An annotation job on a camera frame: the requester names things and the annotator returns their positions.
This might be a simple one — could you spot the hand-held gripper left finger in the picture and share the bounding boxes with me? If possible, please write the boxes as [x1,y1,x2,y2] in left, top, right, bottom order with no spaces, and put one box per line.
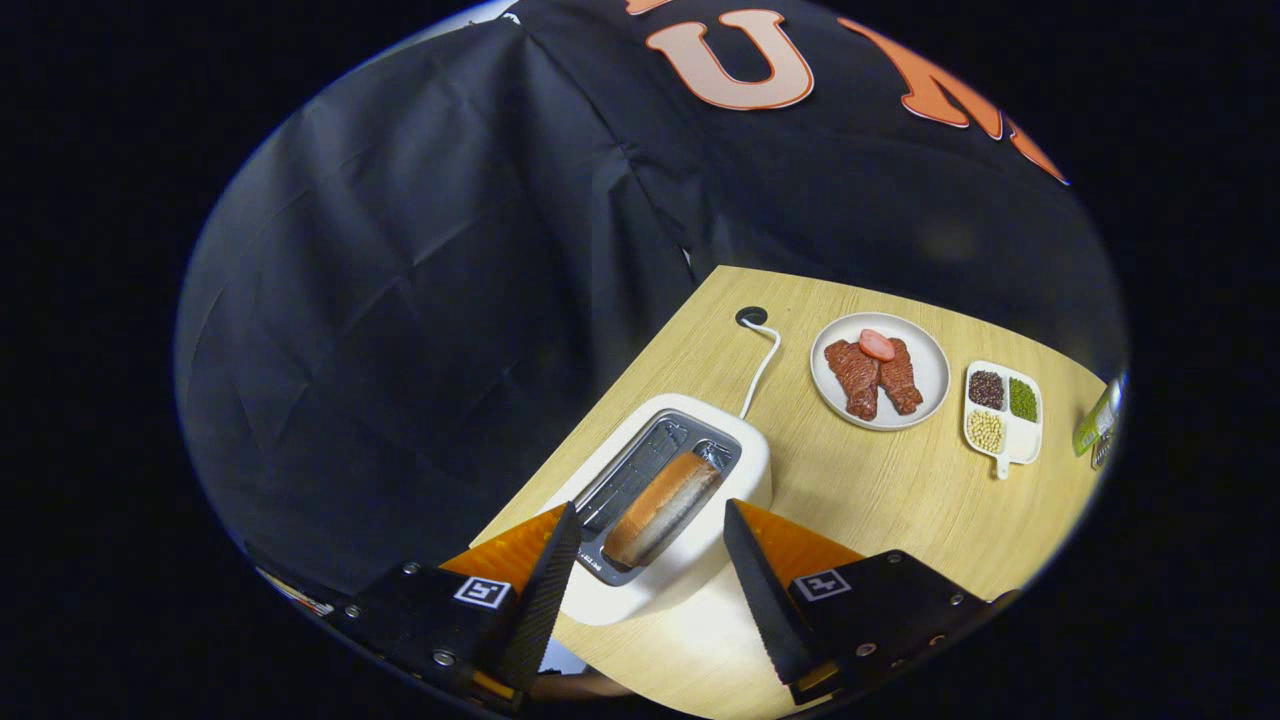
[330,502,582,706]

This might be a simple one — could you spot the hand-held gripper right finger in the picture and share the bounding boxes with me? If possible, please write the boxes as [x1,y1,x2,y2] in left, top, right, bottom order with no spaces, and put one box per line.
[723,498,1021,707]

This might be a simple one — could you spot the toasted bread slice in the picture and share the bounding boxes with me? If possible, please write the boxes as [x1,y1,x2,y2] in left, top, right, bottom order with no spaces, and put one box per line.
[603,450,723,569]

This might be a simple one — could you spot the white toaster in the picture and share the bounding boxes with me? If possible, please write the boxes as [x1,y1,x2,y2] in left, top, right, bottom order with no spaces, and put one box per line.
[540,393,774,627]

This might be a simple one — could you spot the brown meat piece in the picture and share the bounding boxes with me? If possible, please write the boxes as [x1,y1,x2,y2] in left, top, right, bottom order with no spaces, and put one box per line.
[824,340,881,421]
[878,338,924,416]

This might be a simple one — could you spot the round white plate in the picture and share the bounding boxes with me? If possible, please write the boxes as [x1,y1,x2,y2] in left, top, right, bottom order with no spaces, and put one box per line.
[810,312,952,432]

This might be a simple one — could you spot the divided white dish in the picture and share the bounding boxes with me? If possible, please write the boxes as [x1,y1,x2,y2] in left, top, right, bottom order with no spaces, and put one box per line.
[963,360,1044,481]

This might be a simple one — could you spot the black backdrop cloth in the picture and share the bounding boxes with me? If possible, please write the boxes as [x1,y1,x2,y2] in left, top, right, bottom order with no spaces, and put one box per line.
[175,0,1129,596]

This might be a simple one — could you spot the green label metal bottle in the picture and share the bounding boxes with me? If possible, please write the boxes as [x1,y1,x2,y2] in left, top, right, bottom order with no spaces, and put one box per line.
[1072,378,1126,458]

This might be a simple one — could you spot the white toaster cable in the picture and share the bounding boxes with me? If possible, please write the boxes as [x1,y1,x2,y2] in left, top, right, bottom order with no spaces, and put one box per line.
[738,318,782,421]

